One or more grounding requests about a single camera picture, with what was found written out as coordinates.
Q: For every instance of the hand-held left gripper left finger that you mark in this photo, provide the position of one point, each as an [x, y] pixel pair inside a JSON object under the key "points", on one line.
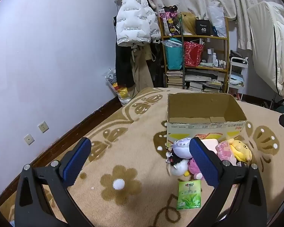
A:
{"points": [[77, 163]]}

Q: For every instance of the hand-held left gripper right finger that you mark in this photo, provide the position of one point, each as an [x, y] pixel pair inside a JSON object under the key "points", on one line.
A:
{"points": [[203, 163]]}

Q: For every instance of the pink plush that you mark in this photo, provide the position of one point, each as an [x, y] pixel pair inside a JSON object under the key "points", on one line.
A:
{"points": [[223, 151]]}

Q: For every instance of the black and white plush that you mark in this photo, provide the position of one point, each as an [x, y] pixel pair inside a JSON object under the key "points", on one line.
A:
{"points": [[178, 166]]}

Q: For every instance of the cardboard box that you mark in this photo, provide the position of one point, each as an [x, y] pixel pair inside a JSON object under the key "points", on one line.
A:
{"points": [[203, 127]]}

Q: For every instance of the yellow plush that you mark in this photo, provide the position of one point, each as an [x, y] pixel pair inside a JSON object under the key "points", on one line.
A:
{"points": [[241, 152]]}

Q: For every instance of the magenta plush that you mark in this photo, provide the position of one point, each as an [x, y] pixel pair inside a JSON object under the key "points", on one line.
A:
{"points": [[193, 166]]}

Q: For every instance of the light pink square pad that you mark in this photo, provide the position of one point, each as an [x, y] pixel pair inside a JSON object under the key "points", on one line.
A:
{"points": [[210, 144]]}

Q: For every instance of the lavender haired plush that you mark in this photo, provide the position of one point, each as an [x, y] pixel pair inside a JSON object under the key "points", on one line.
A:
{"points": [[182, 147]]}

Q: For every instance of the green packet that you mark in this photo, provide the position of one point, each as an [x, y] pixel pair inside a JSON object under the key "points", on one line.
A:
{"points": [[188, 195]]}

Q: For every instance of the small black box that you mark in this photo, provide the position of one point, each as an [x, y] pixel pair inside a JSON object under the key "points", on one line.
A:
{"points": [[242, 164]]}

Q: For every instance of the beige flower patterned blanket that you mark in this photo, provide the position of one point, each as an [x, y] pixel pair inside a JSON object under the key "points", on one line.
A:
{"points": [[132, 141]]}

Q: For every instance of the white trolley cart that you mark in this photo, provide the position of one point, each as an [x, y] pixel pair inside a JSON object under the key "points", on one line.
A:
{"points": [[237, 75]]}

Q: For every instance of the pile of books and papers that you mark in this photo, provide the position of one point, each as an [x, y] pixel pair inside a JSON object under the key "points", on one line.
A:
{"points": [[203, 82]]}

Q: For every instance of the plastic bag with toys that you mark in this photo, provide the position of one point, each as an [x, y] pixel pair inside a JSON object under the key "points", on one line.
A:
{"points": [[122, 92]]}

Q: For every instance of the white duvet on rack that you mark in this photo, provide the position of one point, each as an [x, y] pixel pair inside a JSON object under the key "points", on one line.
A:
{"points": [[262, 40]]}

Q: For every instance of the stack of books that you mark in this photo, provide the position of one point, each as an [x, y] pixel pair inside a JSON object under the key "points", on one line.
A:
{"points": [[174, 79]]}

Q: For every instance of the group of cosmetic bottles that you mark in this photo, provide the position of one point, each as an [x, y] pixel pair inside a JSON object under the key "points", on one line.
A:
{"points": [[214, 59]]}

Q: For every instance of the dark hanging clothes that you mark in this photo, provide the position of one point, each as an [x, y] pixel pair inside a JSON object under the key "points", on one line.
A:
{"points": [[158, 68]]}

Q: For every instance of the red bag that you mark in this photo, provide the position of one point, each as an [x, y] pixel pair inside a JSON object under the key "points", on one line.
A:
{"points": [[193, 54]]}

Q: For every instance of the black hanging garment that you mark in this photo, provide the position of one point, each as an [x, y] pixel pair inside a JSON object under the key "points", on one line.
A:
{"points": [[123, 63]]}

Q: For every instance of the teal bag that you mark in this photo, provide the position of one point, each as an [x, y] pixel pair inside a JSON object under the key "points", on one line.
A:
{"points": [[174, 56]]}

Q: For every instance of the beige trousers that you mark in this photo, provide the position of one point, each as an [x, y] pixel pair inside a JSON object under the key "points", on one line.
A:
{"points": [[142, 71]]}

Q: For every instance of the crumpled clear plastic wrap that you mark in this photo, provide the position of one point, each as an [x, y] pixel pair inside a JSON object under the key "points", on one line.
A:
{"points": [[170, 43]]}

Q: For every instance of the bamboo shelf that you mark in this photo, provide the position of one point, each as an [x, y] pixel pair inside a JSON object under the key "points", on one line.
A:
{"points": [[196, 37]]}

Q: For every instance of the clear plastic bag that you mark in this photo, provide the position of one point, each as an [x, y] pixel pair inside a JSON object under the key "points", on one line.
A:
{"points": [[216, 19]]}

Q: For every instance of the black box with white print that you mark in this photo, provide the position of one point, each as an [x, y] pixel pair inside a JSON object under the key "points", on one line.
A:
{"points": [[203, 27]]}

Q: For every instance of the blonde wig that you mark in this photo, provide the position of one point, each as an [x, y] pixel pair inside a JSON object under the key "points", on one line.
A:
{"points": [[189, 23]]}

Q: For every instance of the purple patterned bag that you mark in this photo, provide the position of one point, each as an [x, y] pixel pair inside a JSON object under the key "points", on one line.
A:
{"points": [[169, 19]]}

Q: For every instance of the white puffer jacket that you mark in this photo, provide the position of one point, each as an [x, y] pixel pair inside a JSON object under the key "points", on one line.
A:
{"points": [[132, 21]]}

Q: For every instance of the wall socket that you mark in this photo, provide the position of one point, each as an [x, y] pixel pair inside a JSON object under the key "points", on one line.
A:
{"points": [[43, 127], [28, 139]]}

